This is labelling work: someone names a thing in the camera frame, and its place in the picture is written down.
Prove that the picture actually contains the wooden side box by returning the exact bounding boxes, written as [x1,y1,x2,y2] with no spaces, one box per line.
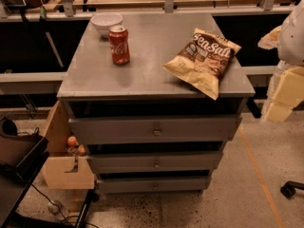
[41,101,94,190]

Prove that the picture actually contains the white bowl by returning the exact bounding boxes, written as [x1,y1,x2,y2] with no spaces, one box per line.
[90,12,123,36]

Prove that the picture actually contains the black cart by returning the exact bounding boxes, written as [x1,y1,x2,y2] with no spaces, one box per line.
[0,117,48,228]

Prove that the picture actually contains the grey drawer cabinet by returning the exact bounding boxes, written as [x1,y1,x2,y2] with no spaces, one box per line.
[57,13,255,194]

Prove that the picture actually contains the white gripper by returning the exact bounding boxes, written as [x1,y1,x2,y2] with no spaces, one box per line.
[257,26,304,123]

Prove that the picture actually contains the orange fruit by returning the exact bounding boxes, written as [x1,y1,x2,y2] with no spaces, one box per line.
[66,136,78,147]
[77,145,86,156]

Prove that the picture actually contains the red coke can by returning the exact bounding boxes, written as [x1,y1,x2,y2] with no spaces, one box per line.
[108,25,130,65]

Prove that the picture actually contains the sea salt chip bag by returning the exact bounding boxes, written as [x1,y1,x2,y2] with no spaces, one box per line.
[163,28,241,100]

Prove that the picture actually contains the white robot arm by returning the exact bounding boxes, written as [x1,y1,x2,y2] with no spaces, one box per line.
[257,0,304,123]

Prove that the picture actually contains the office chair wheel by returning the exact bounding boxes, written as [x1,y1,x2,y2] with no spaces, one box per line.
[280,180,304,199]

